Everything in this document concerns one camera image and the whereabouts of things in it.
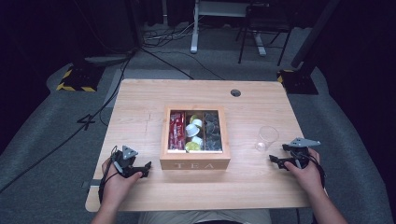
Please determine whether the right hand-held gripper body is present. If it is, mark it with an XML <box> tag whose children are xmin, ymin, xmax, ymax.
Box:
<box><xmin>282</xmin><ymin>137</ymin><xmax>321</xmax><ymax>171</ymax></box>

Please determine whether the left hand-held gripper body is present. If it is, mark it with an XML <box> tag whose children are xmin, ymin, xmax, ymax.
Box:
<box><xmin>110</xmin><ymin>145</ymin><xmax>146</xmax><ymax>179</ymax></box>

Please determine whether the wooden tea box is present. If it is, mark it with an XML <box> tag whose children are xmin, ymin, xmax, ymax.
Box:
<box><xmin>159</xmin><ymin>105</ymin><xmax>232</xmax><ymax>171</ymax></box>

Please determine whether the person's right hand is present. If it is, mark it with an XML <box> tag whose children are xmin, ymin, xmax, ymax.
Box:
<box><xmin>284</xmin><ymin>148</ymin><xmax>325</xmax><ymax>196</ymax></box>

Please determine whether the person's left hand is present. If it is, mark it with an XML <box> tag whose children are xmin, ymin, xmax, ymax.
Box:
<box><xmin>101</xmin><ymin>156</ymin><xmax>144</xmax><ymax>207</ymax></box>

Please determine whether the clear plastic cup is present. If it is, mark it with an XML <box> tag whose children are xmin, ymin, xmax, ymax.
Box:
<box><xmin>254</xmin><ymin>125</ymin><xmax>280</xmax><ymax>153</ymax></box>

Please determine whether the row of red sachets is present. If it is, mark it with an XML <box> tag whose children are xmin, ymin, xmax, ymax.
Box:
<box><xmin>168</xmin><ymin>111</ymin><xmax>186</xmax><ymax>150</ymax></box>

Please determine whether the large white capsule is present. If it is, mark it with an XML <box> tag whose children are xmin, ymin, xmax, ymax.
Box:
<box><xmin>185</xmin><ymin>123</ymin><xmax>201</xmax><ymax>138</ymax></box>

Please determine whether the pile of dark tea bags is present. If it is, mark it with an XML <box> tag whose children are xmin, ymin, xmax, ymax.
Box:
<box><xmin>204</xmin><ymin>111</ymin><xmax>223</xmax><ymax>152</ymax></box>

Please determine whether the black yellow-striped stand base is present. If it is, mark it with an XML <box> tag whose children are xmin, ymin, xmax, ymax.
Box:
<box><xmin>276</xmin><ymin>68</ymin><xmax>319</xmax><ymax>95</ymax></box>
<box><xmin>55</xmin><ymin>63</ymin><xmax>106</xmax><ymax>93</ymax></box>

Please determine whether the black chair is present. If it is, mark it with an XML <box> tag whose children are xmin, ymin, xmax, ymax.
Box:
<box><xmin>235</xmin><ymin>0</ymin><xmax>295</xmax><ymax>67</ymax></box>

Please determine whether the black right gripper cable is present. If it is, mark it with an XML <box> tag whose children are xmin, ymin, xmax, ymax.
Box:
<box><xmin>307</xmin><ymin>151</ymin><xmax>327</xmax><ymax>189</ymax></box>

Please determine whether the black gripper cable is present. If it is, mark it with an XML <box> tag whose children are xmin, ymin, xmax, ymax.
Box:
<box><xmin>307</xmin><ymin>151</ymin><xmax>327</xmax><ymax>189</ymax></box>
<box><xmin>97</xmin><ymin>145</ymin><xmax>120</xmax><ymax>203</ymax></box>

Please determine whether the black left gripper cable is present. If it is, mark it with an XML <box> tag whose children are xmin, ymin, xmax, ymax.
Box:
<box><xmin>97</xmin><ymin>145</ymin><xmax>120</xmax><ymax>203</ymax></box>

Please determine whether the long black floor cable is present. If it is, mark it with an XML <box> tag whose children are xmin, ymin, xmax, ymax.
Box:
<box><xmin>0</xmin><ymin>50</ymin><xmax>136</xmax><ymax>194</ymax></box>

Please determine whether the thin black floor cable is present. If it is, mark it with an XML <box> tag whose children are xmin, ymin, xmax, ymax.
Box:
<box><xmin>139</xmin><ymin>46</ymin><xmax>225</xmax><ymax>81</ymax></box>

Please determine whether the bundle of floor cables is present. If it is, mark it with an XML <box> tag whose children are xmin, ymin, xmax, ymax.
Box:
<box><xmin>143</xmin><ymin>18</ymin><xmax>200</xmax><ymax>49</ymax></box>

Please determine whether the white desk frame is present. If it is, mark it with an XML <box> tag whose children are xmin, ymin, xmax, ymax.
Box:
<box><xmin>190</xmin><ymin>0</ymin><xmax>268</xmax><ymax>57</ymax></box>

